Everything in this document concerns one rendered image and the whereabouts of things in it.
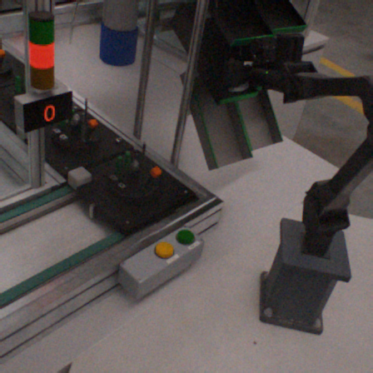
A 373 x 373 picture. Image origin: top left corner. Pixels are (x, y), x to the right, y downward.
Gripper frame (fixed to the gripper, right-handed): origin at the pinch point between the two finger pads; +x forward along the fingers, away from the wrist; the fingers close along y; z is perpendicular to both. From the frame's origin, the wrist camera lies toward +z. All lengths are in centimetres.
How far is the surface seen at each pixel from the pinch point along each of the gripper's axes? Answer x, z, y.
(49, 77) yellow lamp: 5.3, -0.9, 47.1
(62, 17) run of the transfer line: 135, 1, 3
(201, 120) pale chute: 11.0, -15.5, 4.5
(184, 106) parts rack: 14.0, -12.2, 8.3
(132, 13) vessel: 91, 7, -12
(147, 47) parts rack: 26.5, 2.0, 13.5
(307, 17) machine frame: 101, 7, -117
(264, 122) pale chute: 15.7, -19.8, -22.0
